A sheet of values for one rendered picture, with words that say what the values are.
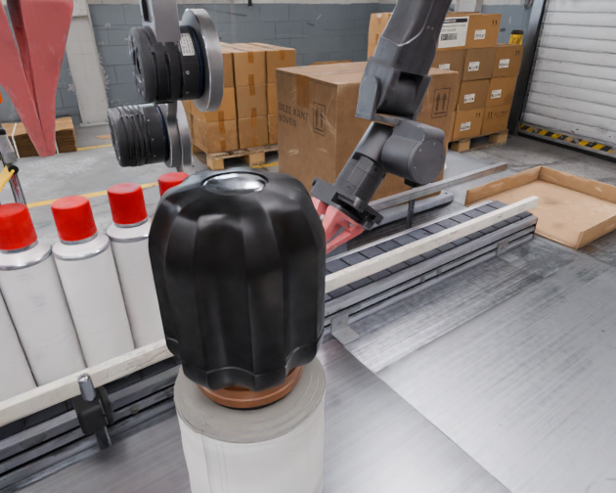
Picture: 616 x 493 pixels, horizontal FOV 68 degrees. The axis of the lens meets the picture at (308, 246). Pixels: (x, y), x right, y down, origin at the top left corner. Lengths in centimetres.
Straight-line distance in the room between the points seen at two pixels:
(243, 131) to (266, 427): 372
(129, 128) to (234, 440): 127
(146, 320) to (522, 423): 44
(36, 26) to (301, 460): 24
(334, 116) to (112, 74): 513
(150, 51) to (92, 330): 60
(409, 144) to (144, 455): 44
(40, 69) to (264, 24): 613
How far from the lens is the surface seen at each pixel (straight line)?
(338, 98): 85
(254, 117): 393
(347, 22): 695
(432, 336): 68
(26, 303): 50
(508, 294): 81
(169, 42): 98
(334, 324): 65
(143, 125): 145
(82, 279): 48
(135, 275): 51
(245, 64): 385
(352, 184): 62
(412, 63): 63
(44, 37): 24
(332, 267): 72
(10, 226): 48
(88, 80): 583
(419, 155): 58
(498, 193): 121
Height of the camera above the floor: 125
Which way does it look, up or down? 29 degrees down
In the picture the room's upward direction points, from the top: straight up
